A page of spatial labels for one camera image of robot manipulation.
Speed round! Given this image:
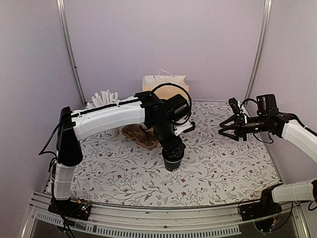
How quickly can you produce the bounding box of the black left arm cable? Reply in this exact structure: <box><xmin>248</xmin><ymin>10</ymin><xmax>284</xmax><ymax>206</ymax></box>
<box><xmin>148</xmin><ymin>83</ymin><xmax>193</xmax><ymax>125</ymax></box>

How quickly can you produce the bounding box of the right aluminium frame post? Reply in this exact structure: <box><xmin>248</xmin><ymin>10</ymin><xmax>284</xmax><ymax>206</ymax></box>
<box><xmin>244</xmin><ymin>0</ymin><xmax>272</xmax><ymax>99</ymax></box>

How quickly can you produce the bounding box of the floral patterned table mat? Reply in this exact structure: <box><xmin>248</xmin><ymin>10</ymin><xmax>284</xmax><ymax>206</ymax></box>
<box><xmin>49</xmin><ymin>100</ymin><xmax>284</xmax><ymax>208</ymax></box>

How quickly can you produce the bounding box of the front aluminium rail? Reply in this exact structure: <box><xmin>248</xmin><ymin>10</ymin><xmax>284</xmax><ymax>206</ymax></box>
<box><xmin>21</xmin><ymin>192</ymin><xmax>313</xmax><ymax>238</ymax></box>

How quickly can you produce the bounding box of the brown pulp cup carrier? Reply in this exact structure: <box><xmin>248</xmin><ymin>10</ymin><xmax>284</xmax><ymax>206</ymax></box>
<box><xmin>121</xmin><ymin>124</ymin><xmax>159</xmax><ymax>150</ymax></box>

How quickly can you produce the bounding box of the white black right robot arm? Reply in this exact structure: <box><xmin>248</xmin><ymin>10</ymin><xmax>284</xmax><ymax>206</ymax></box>
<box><xmin>218</xmin><ymin>94</ymin><xmax>317</xmax><ymax>232</ymax></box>

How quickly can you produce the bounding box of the white wrapped straws bundle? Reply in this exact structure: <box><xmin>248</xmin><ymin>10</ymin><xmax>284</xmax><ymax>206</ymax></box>
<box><xmin>85</xmin><ymin>90</ymin><xmax>120</xmax><ymax>109</ymax></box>

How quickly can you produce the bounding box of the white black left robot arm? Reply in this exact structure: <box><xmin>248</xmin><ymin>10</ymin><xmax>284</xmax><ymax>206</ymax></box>
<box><xmin>53</xmin><ymin>91</ymin><xmax>192</xmax><ymax>215</ymax></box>

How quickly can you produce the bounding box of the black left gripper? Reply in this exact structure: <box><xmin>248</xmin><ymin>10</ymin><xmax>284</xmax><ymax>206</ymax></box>
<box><xmin>151</xmin><ymin>119</ymin><xmax>186</xmax><ymax>158</ymax></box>

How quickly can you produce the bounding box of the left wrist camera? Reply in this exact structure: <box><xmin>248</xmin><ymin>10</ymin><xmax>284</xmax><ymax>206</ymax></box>
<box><xmin>174</xmin><ymin>121</ymin><xmax>196</xmax><ymax>136</ymax></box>

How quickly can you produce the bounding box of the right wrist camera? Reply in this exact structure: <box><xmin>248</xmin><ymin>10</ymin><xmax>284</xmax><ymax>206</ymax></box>
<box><xmin>228</xmin><ymin>98</ymin><xmax>248</xmax><ymax>118</ymax></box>

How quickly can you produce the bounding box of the kraft paper takeout bag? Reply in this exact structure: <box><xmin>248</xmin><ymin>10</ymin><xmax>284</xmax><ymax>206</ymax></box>
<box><xmin>142</xmin><ymin>67</ymin><xmax>189</xmax><ymax>101</ymax></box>

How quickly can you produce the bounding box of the left aluminium frame post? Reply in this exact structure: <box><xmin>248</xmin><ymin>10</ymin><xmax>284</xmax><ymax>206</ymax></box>
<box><xmin>56</xmin><ymin>0</ymin><xmax>87</xmax><ymax>105</ymax></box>

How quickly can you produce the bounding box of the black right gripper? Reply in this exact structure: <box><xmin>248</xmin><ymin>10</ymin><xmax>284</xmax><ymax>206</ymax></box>
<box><xmin>218</xmin><ymin>114</ymin><xmax>268</xmax><ymax>141</ymax></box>

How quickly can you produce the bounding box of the black paper coffee cup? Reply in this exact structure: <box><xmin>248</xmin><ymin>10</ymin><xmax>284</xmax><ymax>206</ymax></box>
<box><xmin>162</xmin><ymin>150</ymin><xmax>184</xmax><ymax>172</ymax></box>

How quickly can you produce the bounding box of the aluminium frame post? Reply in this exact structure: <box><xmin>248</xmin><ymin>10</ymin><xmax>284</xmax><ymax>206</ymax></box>
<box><xmin>56</xmin><ymin>0</ymin><xmax>87</xmax><ymax>105</ymax></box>
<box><xmin>244</xmin><ymin>0</ymin><xmax>272</xmax><ymax>99</ymax></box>

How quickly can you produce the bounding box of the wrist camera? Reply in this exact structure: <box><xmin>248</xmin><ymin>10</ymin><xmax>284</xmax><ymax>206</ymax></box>
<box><xmin>228</xmin><ymin>98</ymin><xmax>248</xmax><ymax>118</ymax></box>
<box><xmin>174</xmin><ymin>121</ymin><xmax>196</xmax><ymax>136</ymax></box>

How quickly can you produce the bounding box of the white cup holding straws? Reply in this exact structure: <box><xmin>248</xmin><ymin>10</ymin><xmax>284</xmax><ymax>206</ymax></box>
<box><xmin>107</xmin><ymin>127</ymin><xmax>120</xmax><ymax>138</ymax></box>

